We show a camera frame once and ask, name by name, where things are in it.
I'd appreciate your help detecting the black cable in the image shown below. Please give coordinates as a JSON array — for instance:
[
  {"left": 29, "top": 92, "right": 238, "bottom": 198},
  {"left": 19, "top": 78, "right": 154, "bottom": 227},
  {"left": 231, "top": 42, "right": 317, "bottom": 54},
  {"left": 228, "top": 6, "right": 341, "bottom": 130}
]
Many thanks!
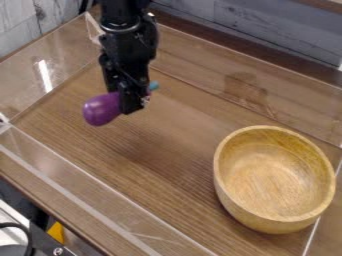
[{"left": 0, "top": 221, "right": 36, "bottom": 256}]

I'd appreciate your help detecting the brown wooden bowl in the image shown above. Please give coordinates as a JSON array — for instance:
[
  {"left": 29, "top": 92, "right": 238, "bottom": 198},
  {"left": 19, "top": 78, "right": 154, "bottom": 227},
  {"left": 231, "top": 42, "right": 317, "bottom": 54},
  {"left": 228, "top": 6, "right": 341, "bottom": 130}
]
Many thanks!
[{"left": 212, "top": 125, "right": 337, "bottom": 234}]

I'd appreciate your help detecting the clear acrylic tray wall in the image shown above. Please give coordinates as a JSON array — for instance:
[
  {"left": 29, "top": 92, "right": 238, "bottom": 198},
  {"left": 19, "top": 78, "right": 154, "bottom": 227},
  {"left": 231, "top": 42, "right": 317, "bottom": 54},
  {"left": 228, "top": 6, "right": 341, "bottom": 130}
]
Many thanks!
[{"left": 0, "top": 15, "right": 342, "bottom": 256}]

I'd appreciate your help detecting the purple toy eggplant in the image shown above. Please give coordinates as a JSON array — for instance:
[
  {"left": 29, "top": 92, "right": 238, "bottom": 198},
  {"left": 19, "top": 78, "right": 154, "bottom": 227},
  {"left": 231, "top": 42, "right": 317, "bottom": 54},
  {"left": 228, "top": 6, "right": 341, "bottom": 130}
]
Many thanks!
[{"left": 83, "top": 92, "right": 123, "bottom": 126}]

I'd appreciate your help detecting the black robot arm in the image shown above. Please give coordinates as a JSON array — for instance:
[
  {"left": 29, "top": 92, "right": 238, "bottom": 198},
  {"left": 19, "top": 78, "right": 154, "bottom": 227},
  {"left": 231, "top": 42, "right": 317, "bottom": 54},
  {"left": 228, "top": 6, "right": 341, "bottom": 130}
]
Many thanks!
[{"left": 99, "top": 0, "right": 159, "bottom": 115}]

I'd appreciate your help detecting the clear acrylic corner bracket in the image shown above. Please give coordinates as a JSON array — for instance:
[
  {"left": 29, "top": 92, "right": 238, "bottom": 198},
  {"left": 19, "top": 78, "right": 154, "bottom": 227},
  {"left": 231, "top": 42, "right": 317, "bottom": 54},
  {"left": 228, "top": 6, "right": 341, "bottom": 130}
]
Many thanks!
[{"left": 84, "top": 13, "right": 104, "bottom": 45}]

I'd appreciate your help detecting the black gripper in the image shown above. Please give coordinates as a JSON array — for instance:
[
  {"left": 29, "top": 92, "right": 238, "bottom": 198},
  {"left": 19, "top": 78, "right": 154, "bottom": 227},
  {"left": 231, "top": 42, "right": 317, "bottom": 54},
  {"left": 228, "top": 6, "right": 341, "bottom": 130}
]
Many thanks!
[{"left": 99, "top": 13, "right": 159, "bottom": 115}]

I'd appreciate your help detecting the yellow triangular part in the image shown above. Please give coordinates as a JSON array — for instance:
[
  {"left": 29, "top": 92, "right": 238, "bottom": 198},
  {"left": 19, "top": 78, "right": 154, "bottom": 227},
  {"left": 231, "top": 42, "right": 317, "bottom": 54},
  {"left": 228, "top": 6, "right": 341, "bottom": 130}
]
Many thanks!
[{"left": 47, "top": 222, "right": 65, "bottom": 244}]

